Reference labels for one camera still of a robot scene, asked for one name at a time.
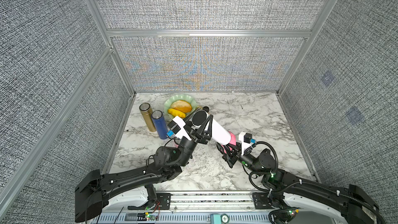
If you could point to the green scalloped plate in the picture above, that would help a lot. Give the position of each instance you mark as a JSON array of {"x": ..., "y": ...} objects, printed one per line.
[{"x": 185, "y": 97}]

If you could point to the yellow banana toy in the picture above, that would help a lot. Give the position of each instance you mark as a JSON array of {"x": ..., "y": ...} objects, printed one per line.
[{"x": 176, "y": 113}]

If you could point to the white thermos black lid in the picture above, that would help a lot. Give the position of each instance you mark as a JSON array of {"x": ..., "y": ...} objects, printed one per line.
[{"x": 219, "y": 133}]

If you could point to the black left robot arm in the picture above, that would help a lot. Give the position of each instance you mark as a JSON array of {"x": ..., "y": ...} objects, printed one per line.
[{"x": 94, "y": 192}]

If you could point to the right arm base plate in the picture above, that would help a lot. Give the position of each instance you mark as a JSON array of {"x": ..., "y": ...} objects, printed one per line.
[{"x": 262, "y": 200}]

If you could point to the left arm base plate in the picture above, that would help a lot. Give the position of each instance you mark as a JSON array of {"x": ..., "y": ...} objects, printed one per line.
[{"x": 162, "y": 201}]

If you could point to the blue thermos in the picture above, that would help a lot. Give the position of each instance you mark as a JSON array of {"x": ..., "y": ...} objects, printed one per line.
[{"x": 160, "y": 124}]

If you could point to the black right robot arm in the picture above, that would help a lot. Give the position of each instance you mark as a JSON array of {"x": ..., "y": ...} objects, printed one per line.
[{"x": 288, "y": 193}]

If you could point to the gold gradient thermos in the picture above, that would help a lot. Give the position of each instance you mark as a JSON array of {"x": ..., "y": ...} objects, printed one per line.
[{"x": 146, "y": 111}]

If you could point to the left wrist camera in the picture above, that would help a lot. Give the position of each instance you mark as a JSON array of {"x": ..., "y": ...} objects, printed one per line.
[{"x": 177, "y": 129}]

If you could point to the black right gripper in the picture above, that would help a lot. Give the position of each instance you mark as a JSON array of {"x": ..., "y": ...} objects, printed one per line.
[{"x": 236, "y": 152}]

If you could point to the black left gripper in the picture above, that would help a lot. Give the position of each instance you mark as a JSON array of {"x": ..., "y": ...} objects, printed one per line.
[{"x": 195, "y": 136}]

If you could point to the aluminium front rail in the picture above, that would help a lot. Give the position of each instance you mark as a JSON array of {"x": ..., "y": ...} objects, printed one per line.
[{"x": 187, "y": 207}]

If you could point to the pink cloth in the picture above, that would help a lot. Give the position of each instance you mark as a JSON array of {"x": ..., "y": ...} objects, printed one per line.
[{"x": 232, "y": 142}]

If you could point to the orange bread bun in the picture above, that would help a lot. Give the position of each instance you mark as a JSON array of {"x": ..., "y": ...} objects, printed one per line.
[{"x": 182, "y": 106}]

